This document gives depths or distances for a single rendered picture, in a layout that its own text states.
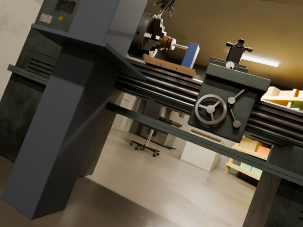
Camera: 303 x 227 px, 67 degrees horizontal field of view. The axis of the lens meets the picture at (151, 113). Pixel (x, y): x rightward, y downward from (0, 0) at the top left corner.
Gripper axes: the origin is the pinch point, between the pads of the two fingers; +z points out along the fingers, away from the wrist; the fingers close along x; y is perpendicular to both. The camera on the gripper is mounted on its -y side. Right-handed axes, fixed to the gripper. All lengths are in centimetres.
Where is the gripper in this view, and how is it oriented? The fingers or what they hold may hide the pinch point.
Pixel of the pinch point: (160, 13)
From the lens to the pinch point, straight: 175.4
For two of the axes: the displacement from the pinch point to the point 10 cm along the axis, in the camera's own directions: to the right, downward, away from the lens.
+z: -4.2, 8.7, -2.6
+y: 3.9, -0.9, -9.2
